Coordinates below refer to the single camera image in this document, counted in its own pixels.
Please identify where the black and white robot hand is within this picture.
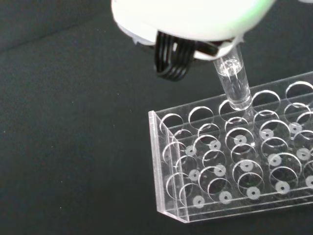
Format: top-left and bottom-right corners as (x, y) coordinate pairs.
(110, 0), (276, 83)

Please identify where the clear plastic test tube rack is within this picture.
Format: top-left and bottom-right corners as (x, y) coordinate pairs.
(148, 70), (313, 224)

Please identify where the black bench cloth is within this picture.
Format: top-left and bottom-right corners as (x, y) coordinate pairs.
(0, 0), (313, 235)

